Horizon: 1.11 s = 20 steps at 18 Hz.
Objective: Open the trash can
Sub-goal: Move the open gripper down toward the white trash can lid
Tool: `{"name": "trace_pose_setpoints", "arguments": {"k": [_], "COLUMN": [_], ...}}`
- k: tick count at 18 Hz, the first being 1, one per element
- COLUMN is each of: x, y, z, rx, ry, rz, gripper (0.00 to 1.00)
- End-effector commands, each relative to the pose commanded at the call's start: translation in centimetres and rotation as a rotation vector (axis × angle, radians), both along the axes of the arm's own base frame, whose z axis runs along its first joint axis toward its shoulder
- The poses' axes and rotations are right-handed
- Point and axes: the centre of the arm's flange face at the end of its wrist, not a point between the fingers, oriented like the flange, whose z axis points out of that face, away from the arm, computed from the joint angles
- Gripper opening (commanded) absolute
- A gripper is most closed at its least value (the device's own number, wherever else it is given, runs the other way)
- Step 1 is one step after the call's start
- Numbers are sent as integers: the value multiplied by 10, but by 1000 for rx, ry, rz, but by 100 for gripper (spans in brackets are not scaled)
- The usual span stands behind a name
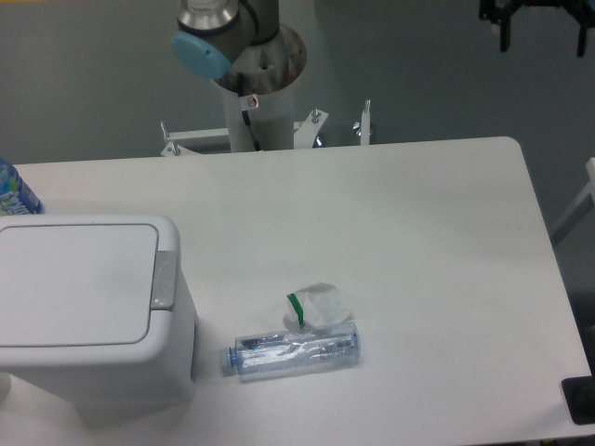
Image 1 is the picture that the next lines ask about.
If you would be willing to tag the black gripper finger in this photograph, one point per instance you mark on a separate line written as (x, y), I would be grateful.
(499, 13)
(583, 13)

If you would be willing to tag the white push-lid trash can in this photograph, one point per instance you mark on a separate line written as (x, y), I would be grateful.
(95, 310)

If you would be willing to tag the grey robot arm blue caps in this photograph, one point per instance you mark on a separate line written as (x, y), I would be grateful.
(216, 39)

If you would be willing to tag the crumpled white wrapper green stripe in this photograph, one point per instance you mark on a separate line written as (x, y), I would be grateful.
(313, 305)

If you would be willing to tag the clear plastic bottle blue cap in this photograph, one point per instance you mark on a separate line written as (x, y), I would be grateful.
(279, 354)

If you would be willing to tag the black clamp at table edge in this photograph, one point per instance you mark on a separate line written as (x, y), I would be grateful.
(579, 396)

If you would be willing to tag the blue labelled bottle at edge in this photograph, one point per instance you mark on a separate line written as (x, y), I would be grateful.
(17, 198)

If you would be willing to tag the white frame at right edge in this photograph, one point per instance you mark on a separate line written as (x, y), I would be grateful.
(576, 210)

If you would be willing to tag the white metal base frame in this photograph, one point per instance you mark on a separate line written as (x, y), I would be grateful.
(306, 135)

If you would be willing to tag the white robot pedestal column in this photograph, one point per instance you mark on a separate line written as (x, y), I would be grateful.
(260, 89)

